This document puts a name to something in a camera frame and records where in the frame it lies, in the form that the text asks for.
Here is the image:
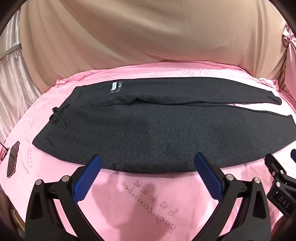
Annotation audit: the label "black smartphone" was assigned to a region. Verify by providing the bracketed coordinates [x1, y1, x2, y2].
[7, 141, 20, 179]

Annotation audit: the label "black cable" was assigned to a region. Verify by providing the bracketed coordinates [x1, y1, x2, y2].
[0, 142, 10, 162]

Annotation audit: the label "pink satin curtain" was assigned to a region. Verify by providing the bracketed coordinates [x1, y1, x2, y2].
[277, 23, 296, 93]
[0, 10, 45, 149]

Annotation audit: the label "dark grey pants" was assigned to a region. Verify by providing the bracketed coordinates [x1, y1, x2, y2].
[32, 77, 296, 173]

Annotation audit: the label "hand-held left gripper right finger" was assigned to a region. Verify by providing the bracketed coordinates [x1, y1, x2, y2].
[194, 152, 270, 241]

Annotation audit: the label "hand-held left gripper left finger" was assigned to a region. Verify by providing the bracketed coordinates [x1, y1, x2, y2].
[25, 154, 102, 241]

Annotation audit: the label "pink bed sheet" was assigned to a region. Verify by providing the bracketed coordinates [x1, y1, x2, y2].
[0, 61, 296, 241]

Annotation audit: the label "beige cloth backdrop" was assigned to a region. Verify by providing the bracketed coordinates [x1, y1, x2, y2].
[19, 0, 290, 93]

